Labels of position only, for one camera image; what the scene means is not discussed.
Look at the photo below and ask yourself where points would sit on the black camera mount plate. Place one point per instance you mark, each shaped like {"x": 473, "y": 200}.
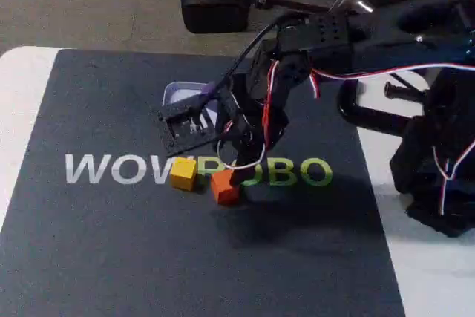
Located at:
{"x": 167, "y": 135}

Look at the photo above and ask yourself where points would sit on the purple block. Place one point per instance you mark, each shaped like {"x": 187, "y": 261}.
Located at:
{"x": 207, "y": 90}

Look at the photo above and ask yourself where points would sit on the white rectangular tray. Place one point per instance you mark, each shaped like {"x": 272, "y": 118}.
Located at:
{"x": 178, "y": 91}

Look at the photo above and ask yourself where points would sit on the orange block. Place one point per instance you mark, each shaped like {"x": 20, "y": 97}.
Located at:
{"x": 222, "y": 192}

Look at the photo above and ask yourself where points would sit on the yellow block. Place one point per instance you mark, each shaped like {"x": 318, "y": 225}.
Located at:
{"x": 182, "y": 174}

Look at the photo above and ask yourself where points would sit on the black WOWROBO mat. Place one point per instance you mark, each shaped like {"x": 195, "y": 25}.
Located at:
{"x": 111, "y": 239}

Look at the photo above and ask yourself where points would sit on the black table clamp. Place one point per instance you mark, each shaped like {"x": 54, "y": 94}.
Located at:
{"x": 371, "y": 113}

